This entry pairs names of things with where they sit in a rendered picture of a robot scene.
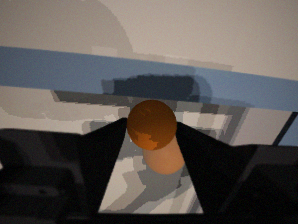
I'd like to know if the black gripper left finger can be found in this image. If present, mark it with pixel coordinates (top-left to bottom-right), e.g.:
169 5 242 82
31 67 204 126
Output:
0 117 127 213

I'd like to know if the brown ball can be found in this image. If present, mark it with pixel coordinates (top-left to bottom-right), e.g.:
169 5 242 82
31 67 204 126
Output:
127 100 177 150

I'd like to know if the blue l-shaped wall top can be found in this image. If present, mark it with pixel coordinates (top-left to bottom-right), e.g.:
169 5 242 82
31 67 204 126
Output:
0 46 298 146

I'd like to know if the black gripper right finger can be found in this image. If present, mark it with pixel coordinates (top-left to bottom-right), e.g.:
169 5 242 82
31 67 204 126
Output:
175 122 298 213

